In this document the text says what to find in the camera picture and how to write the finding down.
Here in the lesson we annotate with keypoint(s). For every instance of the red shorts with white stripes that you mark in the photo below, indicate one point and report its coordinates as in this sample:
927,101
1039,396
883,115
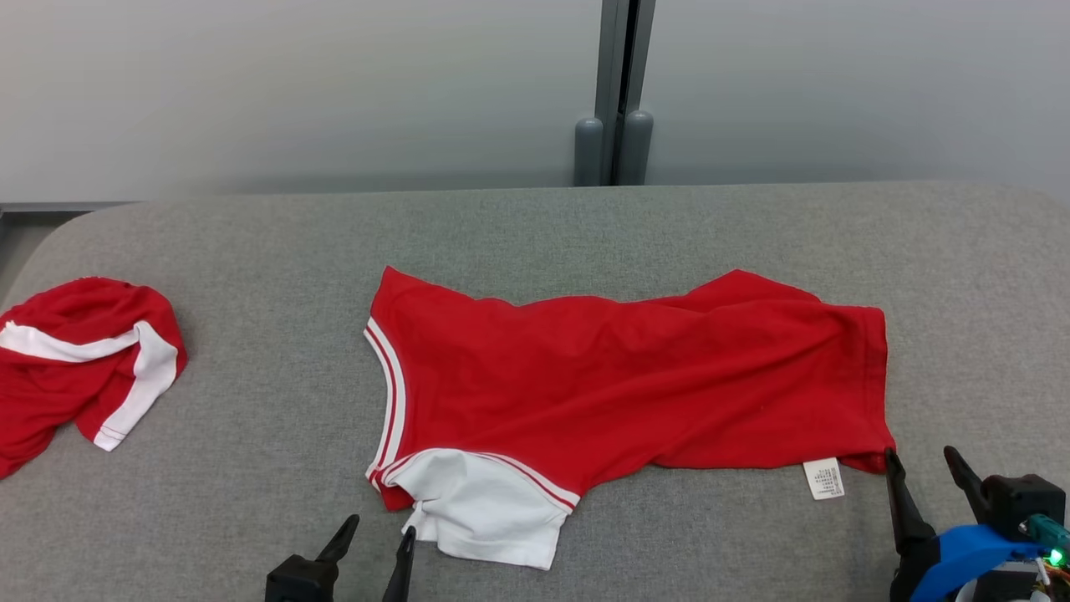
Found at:
75,385

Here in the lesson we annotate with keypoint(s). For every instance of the grey vertical partition post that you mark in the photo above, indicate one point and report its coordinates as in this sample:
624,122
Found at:
614,84

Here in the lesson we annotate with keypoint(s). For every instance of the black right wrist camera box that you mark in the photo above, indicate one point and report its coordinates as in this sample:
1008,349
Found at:
1020,497

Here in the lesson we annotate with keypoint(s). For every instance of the grey wall baseboard strip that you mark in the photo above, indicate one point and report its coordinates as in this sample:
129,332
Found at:
58,206

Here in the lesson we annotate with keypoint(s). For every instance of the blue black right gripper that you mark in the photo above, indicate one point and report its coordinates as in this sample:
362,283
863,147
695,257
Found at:
953,556

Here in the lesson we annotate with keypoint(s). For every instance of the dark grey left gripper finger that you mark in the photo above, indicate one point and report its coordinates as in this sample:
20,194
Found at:
338,543
401,573

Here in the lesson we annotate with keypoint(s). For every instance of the red jersey shirt number 23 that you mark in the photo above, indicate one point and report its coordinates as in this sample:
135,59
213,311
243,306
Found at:
635,385

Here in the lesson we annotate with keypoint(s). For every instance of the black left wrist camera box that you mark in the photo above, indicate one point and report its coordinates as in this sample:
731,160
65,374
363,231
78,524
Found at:
297,581

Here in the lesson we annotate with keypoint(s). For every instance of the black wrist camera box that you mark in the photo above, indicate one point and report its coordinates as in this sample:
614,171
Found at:
1020,497
297,581

